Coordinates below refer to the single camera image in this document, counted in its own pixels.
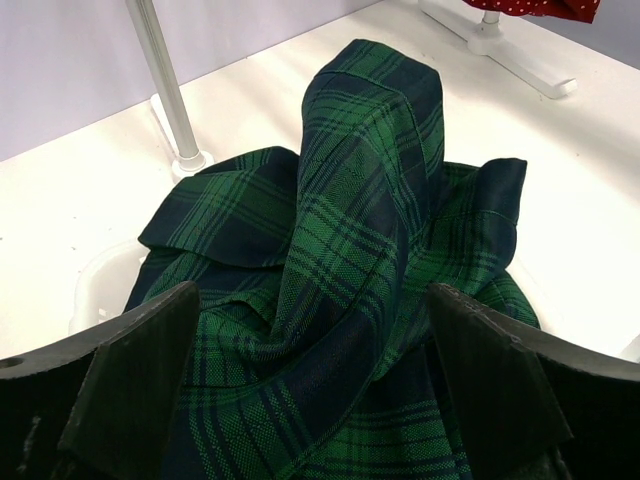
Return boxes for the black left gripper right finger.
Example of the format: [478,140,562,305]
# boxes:
[427,284,639,479]

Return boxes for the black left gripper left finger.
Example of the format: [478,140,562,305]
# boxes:
[1,282,200,479]

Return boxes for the dark green plaid skirt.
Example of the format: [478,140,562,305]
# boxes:
[128,39,537,479]

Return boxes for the red polka dot skirt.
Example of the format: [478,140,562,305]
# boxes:
[464,0,601,24]

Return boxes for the metal clothes rack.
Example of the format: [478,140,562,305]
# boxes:
[126,1,578,182]

